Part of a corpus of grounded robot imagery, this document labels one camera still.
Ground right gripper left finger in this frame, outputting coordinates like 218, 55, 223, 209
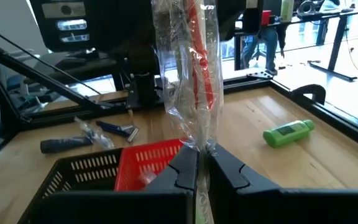
40, 144, 200, 224

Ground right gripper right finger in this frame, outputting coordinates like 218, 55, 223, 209
208, 143, 358, 224

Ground green travel bottle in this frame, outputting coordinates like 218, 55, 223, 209
262, 119, 316, 149

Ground navy shave butter tube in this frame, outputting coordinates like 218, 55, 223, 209
40, 136, 93, 154

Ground red toothbrush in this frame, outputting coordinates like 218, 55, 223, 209
150, 0, 225, 224

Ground black plastic basket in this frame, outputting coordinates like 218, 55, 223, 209
17, 148, 124, 224

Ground red plastic basket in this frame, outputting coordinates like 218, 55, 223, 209
114, 138, 185, 192

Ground blue disposable razor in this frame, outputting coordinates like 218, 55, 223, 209
96, 120, 140, 144

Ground small red box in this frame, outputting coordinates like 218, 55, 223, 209
261, 9, 273, 26

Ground person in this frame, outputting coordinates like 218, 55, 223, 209
239, 24, 287, 77

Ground pale green bottle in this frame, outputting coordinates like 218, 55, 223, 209
280, 0, 295, 23

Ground black long desk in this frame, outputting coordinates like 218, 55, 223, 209
233, 6, 358, 82

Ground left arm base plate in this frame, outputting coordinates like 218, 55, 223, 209
124, 93, 167, 110

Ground black arched handle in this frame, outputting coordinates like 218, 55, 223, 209
290, 83, 327, 106

